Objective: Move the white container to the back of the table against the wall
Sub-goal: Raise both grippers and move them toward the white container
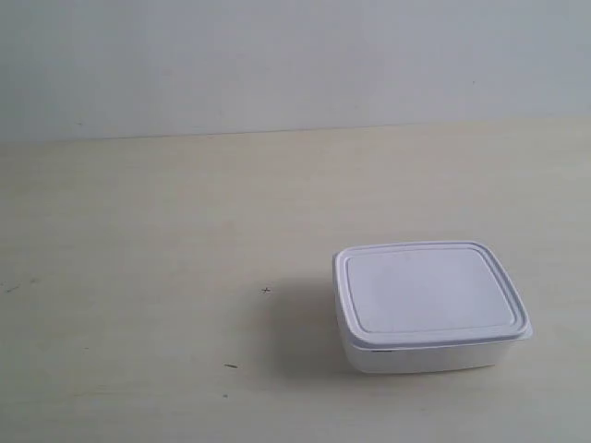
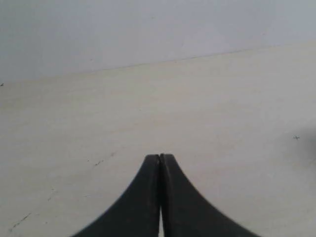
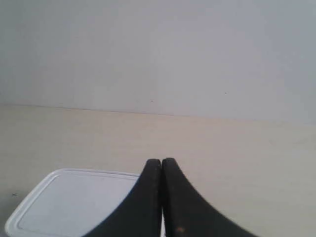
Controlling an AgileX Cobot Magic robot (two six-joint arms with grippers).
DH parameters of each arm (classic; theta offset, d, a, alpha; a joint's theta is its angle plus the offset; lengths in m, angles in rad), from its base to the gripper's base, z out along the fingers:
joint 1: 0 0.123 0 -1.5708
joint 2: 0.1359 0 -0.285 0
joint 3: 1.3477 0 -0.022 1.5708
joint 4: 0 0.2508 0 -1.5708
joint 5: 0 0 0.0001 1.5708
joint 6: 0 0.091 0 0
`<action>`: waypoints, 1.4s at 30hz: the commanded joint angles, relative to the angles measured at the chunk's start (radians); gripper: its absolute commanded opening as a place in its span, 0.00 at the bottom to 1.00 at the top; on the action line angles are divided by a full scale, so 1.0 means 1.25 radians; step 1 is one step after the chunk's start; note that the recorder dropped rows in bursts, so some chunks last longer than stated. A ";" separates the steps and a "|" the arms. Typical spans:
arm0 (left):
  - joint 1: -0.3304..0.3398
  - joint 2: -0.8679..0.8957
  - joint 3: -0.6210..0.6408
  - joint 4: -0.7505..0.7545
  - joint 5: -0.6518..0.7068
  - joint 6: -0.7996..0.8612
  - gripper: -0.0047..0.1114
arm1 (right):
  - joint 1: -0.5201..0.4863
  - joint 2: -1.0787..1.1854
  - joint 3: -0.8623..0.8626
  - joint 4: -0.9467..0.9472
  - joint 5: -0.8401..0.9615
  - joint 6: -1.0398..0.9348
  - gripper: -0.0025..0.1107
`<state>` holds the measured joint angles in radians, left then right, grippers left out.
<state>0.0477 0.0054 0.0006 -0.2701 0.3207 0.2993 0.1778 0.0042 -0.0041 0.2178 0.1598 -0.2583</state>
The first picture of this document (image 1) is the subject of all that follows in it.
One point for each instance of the white lidded plastic container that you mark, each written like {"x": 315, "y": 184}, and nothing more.
{"x": 424, "y": 307}

